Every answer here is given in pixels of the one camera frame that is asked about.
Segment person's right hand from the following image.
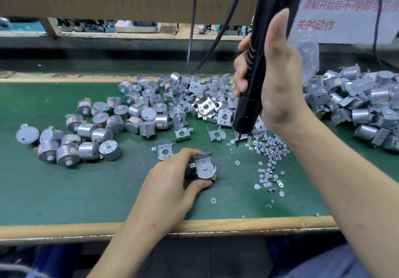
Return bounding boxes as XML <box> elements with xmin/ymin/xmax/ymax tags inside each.
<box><xmin>232</xmin><ymin>8</ymin><xmax>313</xmax><ymax>140</ymax></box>

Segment person's left hand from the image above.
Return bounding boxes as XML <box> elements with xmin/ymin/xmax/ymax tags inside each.
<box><xmin>128</xmin><ymin>148</ymin><xmax>216</xmax><ymax>235</ymax></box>

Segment black electric screwdriver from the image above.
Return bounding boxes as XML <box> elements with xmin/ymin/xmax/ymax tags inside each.
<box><xmin>232</xmin><ymin>0</ymin><xmax>310</xmax><ymax>147</ymax></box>

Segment silver metal bracket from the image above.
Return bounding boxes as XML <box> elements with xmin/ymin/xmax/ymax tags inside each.
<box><xmin>151</xmin><ymin>140</ymin><xmax>175</xmax><ymax>161</ymax></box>
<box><xmin>188</xmin><ymin>152</ymin><xmax>218</xmax><ymax>179</ymax></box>

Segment silver round motor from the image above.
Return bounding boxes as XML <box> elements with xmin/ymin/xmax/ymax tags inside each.
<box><xmin>187</xmin><ymin>162</ymin><xmax>218</xmax><ymax>183</ymax></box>

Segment pile of metal brackets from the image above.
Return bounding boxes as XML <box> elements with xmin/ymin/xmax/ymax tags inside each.
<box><xmin>118</xmin><ymin>72</ymin><xmax>241</xmax><ymax>143</ymax></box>

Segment pile of assembled motors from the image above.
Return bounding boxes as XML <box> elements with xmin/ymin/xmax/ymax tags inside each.
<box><xmin>305</xmin><ymin>65</ymin><xmax>399</xmax><ymax>154</ymax></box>

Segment pile of silver motors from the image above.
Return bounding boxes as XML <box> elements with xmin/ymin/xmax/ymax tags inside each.
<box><xmin>15</xmin><ymin>78</ymin><xmax>172</xmax><ymax>168</ymax></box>

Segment person's right forearm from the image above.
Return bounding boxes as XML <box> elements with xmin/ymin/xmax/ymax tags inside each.
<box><xmin>283</xmin><ymin>117</ymin><xmax>399</xmax><ymax>278</ymax></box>

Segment person's left forearm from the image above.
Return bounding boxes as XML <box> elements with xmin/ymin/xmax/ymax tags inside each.
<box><xmin>87</xmin><ymin>215</ymin><xmax>182</xmax><ymax>278</ymax></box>

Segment small clear plastic bag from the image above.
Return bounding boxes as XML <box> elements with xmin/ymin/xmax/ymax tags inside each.
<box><xmin>293</xmin><ymin>28</ymin><xmax>320</xmax><ymax>88</ymax></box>

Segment scatter of small silver screws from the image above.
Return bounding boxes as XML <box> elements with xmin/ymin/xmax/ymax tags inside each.
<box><xmin>211</xmin><ymin>131</ymin><xmax>291</xmax><ymax>210</ymax></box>

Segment white paper sign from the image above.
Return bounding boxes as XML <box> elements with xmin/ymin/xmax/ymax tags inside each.
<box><xmin>290</xmin><ymin>0</ymin><xmax>399</xmax><ymax>45</ymax></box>

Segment green bench mat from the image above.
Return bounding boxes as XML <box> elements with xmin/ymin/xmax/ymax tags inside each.
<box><xmin>0</xmin><ymin>81</ymin><xmax>399</xmax><ymax>227</ymax></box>

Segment grey blue trousers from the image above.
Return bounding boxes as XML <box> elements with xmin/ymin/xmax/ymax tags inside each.
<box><xmin>283</xmin><ymin>243</ymin><xmax>375</xmax><ymax>278</ymax></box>

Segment black hanging cable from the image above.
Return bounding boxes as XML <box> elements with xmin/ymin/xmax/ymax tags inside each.
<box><xmin>187</xmin><ymin>0</ymin><xmax>199</xmax><ymax>73</ymax></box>
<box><xmin>193</xmin><ymin>0</ymin><xmax>249</xmax><ymax>73</ymax></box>

